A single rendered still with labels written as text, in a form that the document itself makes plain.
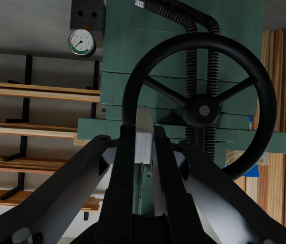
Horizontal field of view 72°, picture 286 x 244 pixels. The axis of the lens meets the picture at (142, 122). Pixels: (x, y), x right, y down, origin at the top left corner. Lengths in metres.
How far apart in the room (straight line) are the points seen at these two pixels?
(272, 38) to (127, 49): 1.68
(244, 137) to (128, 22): 0.45
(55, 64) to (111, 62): 2.80
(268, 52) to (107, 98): 1.72
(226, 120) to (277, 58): 1.49
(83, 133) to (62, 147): 2.68
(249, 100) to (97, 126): 0.43
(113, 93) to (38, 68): 2.92
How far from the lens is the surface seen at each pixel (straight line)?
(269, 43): 2.09
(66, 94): 2.68
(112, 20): 0.60
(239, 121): 0.61
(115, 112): 0.54
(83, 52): 0.51
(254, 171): 1.51
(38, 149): 3.37
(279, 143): 0.68
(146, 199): 0.85
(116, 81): 0.55
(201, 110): 0.35
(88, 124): 0.55
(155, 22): 0.60
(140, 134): 0.15
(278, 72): 2.00
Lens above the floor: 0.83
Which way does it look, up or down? 1 degrees up
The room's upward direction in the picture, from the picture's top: 176 degrees counter-clockwise
